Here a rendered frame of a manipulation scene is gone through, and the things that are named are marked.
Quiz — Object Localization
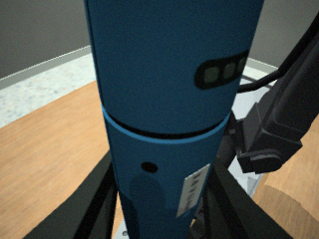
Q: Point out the blue electric screwdriver barrel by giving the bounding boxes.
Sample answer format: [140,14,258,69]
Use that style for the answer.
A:
[84,0,264,239]

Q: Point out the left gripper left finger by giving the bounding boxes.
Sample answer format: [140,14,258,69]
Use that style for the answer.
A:
[22,150,118,239]

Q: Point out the grey l-shaped metal bracket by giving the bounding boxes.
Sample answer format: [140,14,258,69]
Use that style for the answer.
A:
[114,218,129,239]

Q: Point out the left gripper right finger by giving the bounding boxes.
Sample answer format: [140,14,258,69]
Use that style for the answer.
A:
[202,156,294,239]

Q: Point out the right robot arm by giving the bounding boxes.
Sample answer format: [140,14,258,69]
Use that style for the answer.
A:
[216,20,319,174]

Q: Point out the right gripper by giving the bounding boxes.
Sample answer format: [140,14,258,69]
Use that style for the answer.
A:
[186,196,205,239]

